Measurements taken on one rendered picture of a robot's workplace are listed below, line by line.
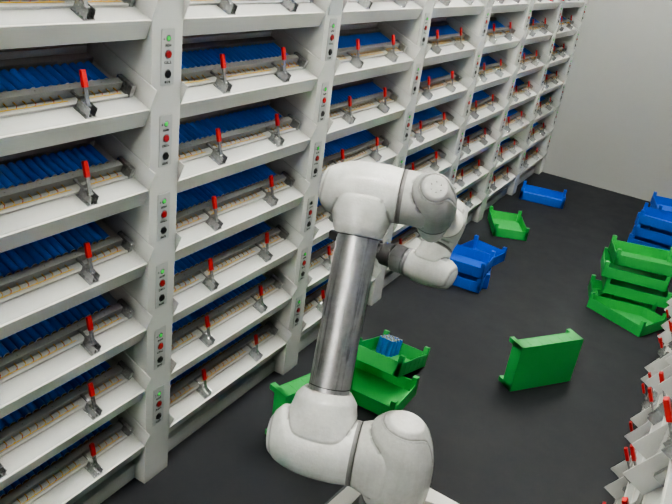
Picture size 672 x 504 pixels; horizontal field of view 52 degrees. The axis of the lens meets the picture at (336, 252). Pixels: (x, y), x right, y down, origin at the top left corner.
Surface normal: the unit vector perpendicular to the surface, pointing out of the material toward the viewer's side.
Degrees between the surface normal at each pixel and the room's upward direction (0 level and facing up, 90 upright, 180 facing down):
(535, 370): 90
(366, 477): 84
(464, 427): 0
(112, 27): 113
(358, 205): 71
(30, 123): 22
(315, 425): 62
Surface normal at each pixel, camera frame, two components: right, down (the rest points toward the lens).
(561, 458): 0.13, -0.90
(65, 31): 0.73, 0.64
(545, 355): 0.40, 0.43
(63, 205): 0.44, -0.71
